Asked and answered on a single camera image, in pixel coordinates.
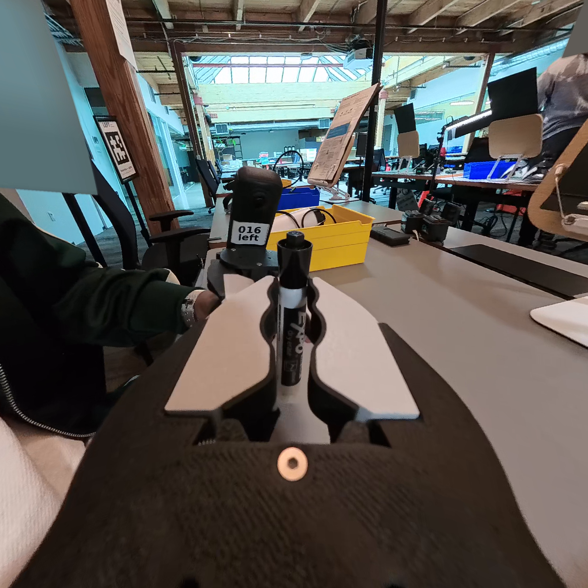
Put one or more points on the flat black box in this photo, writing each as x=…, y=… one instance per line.
x=390, y=235

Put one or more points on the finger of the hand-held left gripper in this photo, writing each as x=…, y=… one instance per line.
x=236, y=285

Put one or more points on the person's green jacket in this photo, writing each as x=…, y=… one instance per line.
x=36, y=321

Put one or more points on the black dry erase marker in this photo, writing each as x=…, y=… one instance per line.
x=291, y=340

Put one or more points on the white paper notice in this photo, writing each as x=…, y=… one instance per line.
x=121, y=32

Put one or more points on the yellow plastic bin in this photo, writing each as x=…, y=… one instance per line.
x=335, y=248

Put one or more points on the black charger dock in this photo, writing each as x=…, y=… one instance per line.
x=413, y=223
x=436, y=228

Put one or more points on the white laptop stand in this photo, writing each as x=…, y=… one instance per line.
x=565, y=321

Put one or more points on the black office chair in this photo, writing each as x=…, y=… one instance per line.
x=174, y=250

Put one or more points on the silver wristwatch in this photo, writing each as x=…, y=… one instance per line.
x=189, y=312

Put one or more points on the person's white ribbed top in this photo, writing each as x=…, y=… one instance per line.
x=32, y=496

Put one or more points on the wooden pillar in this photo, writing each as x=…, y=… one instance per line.
x=133, y=160

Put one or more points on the person's left hand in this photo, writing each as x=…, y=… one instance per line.
x=206, y=303

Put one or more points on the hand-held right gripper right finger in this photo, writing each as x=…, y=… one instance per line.
x=363, y=367

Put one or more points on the wooden board on stand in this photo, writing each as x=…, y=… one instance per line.
x=514, y=135

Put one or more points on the blue plastic bin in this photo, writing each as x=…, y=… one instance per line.
x=298, y=200
x=477, y=171

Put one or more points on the black pole with disc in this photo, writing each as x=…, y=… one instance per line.
x=374, y=115

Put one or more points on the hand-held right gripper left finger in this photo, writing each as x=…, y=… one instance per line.
x=220, y=363

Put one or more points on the black desk mat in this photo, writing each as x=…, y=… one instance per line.
x=528, y=271

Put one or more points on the wooden background desk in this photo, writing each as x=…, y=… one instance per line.
x=459, y=181

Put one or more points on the wooden document board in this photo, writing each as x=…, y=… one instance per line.
x=344, y=138

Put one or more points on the grey desk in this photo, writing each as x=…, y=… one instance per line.
x=459, y=344

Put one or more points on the framed tag sign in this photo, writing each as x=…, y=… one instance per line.
x=117, y=149

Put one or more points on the person's left forearm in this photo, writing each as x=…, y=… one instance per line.
x=128, y=303

